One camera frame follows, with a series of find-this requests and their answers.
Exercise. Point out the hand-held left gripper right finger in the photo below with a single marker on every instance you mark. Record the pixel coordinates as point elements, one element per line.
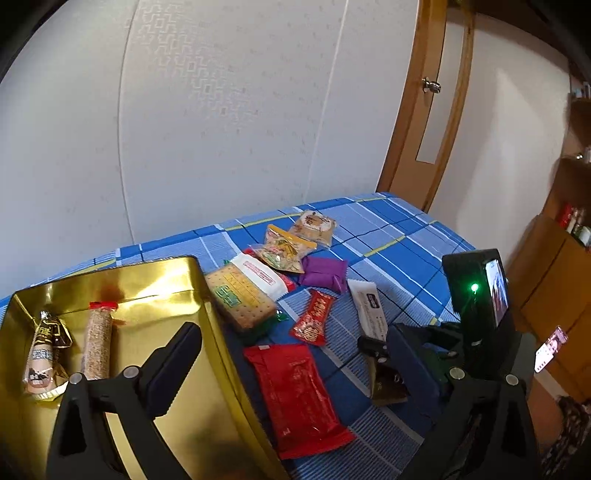
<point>415,374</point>

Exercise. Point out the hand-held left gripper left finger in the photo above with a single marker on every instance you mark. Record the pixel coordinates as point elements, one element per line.
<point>178,364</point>

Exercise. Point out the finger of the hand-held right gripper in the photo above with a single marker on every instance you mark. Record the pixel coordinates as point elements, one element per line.
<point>375,348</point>

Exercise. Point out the dark gold snack packet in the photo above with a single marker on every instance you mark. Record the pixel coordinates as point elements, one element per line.
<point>388,385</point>

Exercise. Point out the white bar packet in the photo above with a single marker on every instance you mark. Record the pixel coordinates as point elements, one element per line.
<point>369,309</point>

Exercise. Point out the small red candy packet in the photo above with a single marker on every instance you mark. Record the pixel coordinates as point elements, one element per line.
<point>313,318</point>

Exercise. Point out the gold tin box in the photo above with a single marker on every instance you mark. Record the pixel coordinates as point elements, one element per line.
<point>152,295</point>

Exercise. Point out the green-edged cracker packet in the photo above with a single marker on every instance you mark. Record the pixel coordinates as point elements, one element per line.
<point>238,300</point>

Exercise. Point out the purple snack packet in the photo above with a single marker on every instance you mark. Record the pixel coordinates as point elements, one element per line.
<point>323,273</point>

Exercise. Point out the large red snack packet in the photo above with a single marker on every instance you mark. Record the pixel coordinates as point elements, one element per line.
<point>295,397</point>

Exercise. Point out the white packet with red label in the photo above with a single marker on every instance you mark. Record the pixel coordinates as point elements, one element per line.
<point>263,277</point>

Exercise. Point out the grain bar with red ends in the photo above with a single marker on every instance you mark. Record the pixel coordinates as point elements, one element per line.
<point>98,341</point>

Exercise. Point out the wooden shelf cabinet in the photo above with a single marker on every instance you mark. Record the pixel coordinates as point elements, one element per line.
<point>549,258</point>

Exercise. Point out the smartphone with lit screen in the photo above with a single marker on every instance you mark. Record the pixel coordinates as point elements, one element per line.
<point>550,348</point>

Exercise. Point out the red bottle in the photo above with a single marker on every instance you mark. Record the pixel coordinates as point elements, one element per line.
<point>566,214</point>

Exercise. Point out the white jar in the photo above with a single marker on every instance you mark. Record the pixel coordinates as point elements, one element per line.
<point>585,236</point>

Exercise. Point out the brown sesame snack packet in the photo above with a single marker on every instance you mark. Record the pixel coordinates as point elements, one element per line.
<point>44,357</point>

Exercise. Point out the yellow mixed nuts packet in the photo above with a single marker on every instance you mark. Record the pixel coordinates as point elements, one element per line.
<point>281,251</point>

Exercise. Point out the clear round cookie packet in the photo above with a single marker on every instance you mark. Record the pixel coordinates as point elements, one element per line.
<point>315,226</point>

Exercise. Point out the person's patterned clothing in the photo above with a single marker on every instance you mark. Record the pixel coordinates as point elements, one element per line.
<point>570,438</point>

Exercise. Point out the wooden door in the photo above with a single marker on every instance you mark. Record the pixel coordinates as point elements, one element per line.
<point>415,106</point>

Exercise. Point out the metal door knob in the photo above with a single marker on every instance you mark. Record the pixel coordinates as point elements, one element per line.
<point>431,85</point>

